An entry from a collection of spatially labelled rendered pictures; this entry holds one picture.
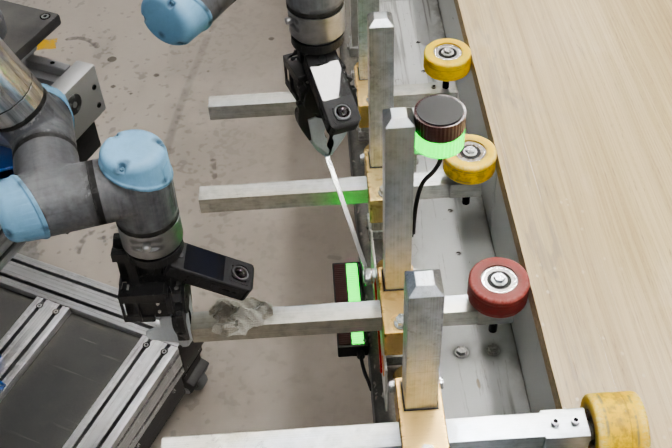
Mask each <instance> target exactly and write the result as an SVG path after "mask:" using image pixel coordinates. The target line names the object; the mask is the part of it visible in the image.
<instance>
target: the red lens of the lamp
mask: <svg viewBox="0 0 672 448"><path fill-rule="evenodd" d="M431 96H436V95H430V96H427V97H424V98H422V99H421V100H420V101H418V102H417V103H416V105H415V107H414V122H415V132H416V133H417V134H418V135H419V136H420V137H421V138H423V139H425V140H427V141H430V142H436V143H445V142H450V141H453V140H455V139H457V138H459V137H460V136H461V135H462V134H463V133H464V131H465V125H466V107H465V105H464V104H463V103H462V102H461V101H460V100H458V99H457V98H455V97H452V96H448V95H443V96H448V97H452V98H454V99H456V100H457V101H459V102H460V103H461V105H462V106H463V109H464V114H463V117H462V118H461V119H460V120H459V121H458V122H457V123H455V124H452V125H451V126H450V125H449V126H433V125H429V124H427V123H425V122H423V121H422V120H421V119H420V118H419V117H418V115H417V113H416V112H417V106H418V104H419V102H421V101H422V100H424V99H425V98H428V97H431Z"/></svg>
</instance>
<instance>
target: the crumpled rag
mask: <svg viewBox="0 0 672 448"><path fill-rule="evenodd" d="M272 305H273V304H270V303H268V302H267V301H260V300H258V299H257V298H255V297H253V296H249V297H246V298H245V299H244V300H243V301H236V300H233V299H230V298H220V299H218V300H216V302H215V304H214V305H213V306H212V307H211V308H210V309H208V310H209V315H210V316H212V317H213V318H215V320H216V319H217V323H216V324H215V325H214V326H213V327H212V332H214V333H216V334H219V335H221V336H222V335H223V336H225V337H229V336H232V335H246V334H247V333H246V332H247V331H248V330H249V329H251V328H252V327H258V326H260V325H261V326H262V324H264V321H266V319H267V318H269V317H271V316H272V315H273V307H272ZM261 323H262V324H261Z"/></svg>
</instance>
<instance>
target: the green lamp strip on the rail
mask: <svg viewBox="0 0 672 448"><path fill-rule="evenodd" d="M356 264H357V263H351V264H346V270H347V283H348V296H349V302H356V301H360V291H359V280H358V268H357V266H356ZM351 335H352V344H364V342H363V341H362V340H363V339H364V336H363V332H351Z"/></svg>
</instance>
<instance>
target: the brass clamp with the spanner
mask: <svg viewBox="0 0 672 448"><path fill-rule="evenodd" d="M376 268H377V282H378V283H377V292H378V300H380V306H381V315H382V339H383V348H384V355H385V356H388V355H403V330H399V329H397V328H396V327H395V325H394V321H395V318H396V317H397V316H398V314H399V313H401V314H404V289H395V290H385V285H384V276H383V259H382V260H381V261H379V262H378V264H377V266H376Z"/></svg>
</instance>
